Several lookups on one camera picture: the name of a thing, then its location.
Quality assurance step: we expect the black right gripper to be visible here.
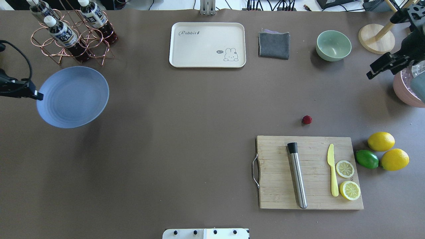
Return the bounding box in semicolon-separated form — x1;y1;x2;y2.
366;30;425;80

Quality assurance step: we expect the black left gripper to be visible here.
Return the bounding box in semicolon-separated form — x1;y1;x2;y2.
0;69;44;101

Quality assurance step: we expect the blue round plate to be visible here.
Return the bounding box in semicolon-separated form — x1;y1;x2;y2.
36;66;110;128

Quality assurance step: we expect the wooden stand round base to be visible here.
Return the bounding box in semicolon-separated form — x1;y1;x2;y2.
358;0;422;54

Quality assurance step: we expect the pink bowl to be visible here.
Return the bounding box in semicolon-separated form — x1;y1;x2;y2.
393;68;425;108

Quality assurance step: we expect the green bowl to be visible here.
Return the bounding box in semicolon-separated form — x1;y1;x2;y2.
315;30;352;62

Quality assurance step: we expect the dark tea bottle front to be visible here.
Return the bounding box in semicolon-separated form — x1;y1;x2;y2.
44;16;90;62

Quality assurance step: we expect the dark tea bottle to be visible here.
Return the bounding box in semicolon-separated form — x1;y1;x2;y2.
44;16;90;62
78;0;118;45
26;0;60;24

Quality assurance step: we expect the yellow lemon far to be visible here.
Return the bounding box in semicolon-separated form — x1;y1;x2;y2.
367;132;395;152

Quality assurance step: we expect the yellow lemon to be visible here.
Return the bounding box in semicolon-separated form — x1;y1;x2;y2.
367;132;395;152
381;148;410;171

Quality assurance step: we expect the dark tea bottle back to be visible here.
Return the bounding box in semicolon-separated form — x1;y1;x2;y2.
26;0;60;24

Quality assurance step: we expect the green lime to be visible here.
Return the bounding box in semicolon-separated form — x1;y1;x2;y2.
355;150;379;169

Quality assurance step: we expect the yellow lemon near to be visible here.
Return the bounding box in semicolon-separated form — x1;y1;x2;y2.
381;148;410;171

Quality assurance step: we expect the dark tea bottle middle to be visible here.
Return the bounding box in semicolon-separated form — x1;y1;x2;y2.
78;0;118;45

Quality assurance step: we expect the lemon slice upper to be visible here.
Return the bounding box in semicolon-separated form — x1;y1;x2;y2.
335;160;355;178

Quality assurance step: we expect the lemon slice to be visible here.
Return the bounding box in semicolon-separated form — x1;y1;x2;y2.
339;181;361;200
335;160;355;178

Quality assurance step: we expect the grey folded cloth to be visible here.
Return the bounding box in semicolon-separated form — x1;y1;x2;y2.
258;29;291;60

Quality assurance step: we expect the steel muddler black tip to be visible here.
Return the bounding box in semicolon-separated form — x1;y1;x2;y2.
287;142;307;209

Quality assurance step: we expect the lemon slice lower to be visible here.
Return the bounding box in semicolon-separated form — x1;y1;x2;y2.
339;181;361;200

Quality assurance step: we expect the yellow plastic knife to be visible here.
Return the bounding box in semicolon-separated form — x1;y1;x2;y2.
327;144;339;197

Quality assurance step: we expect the cream rabbit tray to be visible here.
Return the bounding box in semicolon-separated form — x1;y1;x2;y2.
169;22;246;68

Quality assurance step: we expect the wooden cutting board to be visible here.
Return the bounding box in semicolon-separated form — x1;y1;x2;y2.
256;135;363;210

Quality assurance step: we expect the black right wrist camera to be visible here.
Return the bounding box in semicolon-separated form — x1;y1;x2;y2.
390;4;425;32

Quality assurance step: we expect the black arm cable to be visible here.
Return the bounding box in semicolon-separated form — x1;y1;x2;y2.
0;40;33;87

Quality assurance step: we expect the copper wire bottle rack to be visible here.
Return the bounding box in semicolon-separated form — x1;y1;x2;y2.
28;0;118;65

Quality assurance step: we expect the aluminium frame post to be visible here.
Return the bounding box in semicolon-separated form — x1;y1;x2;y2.
200;0;216;16

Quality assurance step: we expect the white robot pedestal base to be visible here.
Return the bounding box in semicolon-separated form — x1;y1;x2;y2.
162;228;250;239

